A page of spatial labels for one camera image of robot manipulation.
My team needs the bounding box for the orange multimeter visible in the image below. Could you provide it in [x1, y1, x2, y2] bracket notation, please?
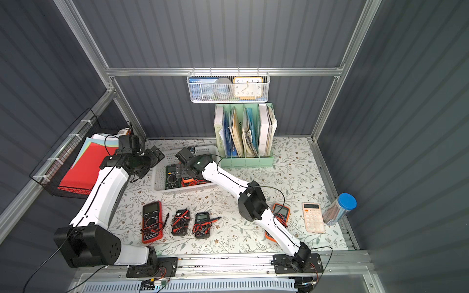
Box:
[181, 177, 210, 187]
[272, 203, 290, 228]

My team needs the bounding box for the green multimeter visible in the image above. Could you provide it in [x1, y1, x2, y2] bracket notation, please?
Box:
[165, 164, 182, 190]

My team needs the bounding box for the white plastic basket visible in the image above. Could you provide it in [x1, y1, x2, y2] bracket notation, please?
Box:
[152, 145, 219, 194]

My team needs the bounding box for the red multimeter near left arm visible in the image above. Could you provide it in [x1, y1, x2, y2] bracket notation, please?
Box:
[140, 201, 169, 245]

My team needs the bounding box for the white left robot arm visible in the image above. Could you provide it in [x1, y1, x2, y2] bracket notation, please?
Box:
[54, 135, 165, 268]

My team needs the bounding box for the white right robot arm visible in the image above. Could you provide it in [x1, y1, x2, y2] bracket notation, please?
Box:
[175, 148, 311, 272]

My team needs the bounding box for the small black multimeter left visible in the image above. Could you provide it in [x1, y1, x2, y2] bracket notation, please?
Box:
[171, 209, 191, 236]

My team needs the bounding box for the small black multimeter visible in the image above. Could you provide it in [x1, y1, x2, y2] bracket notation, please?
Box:
[192, 212, 221, 239]
[171, 209, 191, 236]

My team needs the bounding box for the small black multimeter right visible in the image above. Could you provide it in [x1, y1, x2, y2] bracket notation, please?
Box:
[192, 212, 221, 239]

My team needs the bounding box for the blue box in basket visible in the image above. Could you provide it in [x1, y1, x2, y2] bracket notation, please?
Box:
[188, 77, 218, 103]

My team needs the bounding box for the red paper folder stack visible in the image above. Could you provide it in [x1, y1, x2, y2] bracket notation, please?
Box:
[57, 134, 118, 195]

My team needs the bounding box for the green file organizer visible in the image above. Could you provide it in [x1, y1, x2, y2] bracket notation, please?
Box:
[214, 103, 277, 168]

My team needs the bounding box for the grey tape roll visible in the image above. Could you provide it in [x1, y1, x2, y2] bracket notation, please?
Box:
[213, 78, 233, 100]

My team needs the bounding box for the yellow alarm clock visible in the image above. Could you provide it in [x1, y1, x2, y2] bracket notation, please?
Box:
[233, 76, 264, 99]

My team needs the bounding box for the pink calculator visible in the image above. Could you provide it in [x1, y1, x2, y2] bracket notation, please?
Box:
[302, 203, 326, 234]

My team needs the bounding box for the blue lid jar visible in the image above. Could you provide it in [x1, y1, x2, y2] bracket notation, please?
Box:
[322, 193, 357, 226]

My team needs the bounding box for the black wire wall basket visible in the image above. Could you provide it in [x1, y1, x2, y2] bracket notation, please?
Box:
[29, 105, 131, 199]

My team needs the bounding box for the white wire wall basket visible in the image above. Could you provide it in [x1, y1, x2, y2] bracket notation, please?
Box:
[186, 70, 271, 103]

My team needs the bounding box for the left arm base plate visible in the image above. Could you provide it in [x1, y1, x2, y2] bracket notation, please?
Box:
[126, 247, 178, 278]

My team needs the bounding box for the white perforated cable duct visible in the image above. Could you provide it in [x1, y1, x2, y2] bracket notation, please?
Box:
[78, 278, 298, 293]

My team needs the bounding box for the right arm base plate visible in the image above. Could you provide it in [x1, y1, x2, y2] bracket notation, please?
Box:
[271, 253, 324, 274]

